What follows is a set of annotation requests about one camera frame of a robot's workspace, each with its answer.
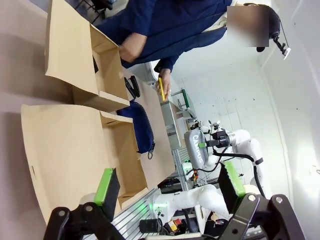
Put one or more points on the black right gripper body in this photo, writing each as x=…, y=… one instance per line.
x=221, y=140

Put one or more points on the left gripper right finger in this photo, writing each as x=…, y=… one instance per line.
x=231, y=185

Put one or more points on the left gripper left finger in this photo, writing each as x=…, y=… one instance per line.
x=106, y=190

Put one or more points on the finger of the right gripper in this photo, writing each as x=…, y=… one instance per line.
x=203, y=145

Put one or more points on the grey zip pencil case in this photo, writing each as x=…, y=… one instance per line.
x=197, y=155

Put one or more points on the yellow pen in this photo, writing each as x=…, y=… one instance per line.
x=162, y=87

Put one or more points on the black stapler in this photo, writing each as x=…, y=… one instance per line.
x=132, y=87

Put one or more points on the cardboard box with lid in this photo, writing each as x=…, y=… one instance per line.
x=67, y=45

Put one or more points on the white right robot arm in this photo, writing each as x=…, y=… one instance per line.
x=250, y=142

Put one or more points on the person's left forearm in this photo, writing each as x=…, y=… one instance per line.
x=167, y=62

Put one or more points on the person's right forearm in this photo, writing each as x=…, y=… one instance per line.
x=117, y=27

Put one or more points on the open cardboard box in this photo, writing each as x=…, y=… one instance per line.
x=62, y=150

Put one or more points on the person's left hand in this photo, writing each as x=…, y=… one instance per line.
x=167, y=81

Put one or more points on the person's right hand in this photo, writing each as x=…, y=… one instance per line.
x=131, y=47

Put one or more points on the silver wrist mounting flange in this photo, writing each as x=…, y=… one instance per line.
x=232, y=138

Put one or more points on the black cylinder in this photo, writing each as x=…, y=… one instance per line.
x=150, y=225

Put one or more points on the dark blue pencil case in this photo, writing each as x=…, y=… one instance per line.
x=142, y=127

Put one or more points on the red emergency stop button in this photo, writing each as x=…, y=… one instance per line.
x=177, y=223

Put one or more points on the person in dark blue coat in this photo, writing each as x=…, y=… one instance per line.
x=175, y=22

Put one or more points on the aluminium profile frame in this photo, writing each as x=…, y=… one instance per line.
x=130, y=220

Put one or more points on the white desk with green frame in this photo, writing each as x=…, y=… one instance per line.
x=172, y=120

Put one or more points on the black head-mounted camera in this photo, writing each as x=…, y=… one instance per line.
x=275, y=27

